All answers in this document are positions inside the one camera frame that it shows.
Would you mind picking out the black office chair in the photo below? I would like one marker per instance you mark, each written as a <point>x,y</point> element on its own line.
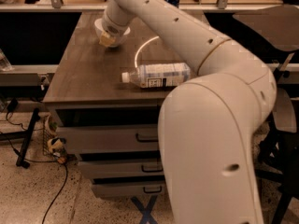
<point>280,150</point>

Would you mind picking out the top grey drawer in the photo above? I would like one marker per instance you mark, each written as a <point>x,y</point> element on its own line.
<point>109,139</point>

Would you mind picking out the white ceramic bowl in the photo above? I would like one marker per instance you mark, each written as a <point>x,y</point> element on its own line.
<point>119,40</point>

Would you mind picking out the clear plastic cup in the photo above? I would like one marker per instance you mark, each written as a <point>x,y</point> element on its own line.
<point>5,64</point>

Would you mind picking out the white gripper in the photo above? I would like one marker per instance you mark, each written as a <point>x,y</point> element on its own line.
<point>111,29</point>

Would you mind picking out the middle grey drawer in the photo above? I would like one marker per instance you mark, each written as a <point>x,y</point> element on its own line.
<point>120,168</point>

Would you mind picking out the grey drawer cabinet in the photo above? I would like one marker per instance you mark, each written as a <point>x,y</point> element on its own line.
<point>87,89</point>

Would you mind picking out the grey drawer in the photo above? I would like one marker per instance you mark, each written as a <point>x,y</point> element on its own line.
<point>128,189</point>
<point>120,168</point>
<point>109,139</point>

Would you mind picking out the bottom grey drawer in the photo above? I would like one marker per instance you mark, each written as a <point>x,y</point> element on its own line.
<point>128,189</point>

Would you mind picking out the clear plastic water bottle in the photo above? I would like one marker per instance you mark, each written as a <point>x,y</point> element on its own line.
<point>160,75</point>

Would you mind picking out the black stand leg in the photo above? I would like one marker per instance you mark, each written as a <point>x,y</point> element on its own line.
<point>21,162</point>

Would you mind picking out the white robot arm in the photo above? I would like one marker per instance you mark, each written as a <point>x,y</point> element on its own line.
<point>206,124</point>

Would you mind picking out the wire basket with toys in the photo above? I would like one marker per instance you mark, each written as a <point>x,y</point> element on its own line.
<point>54,144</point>

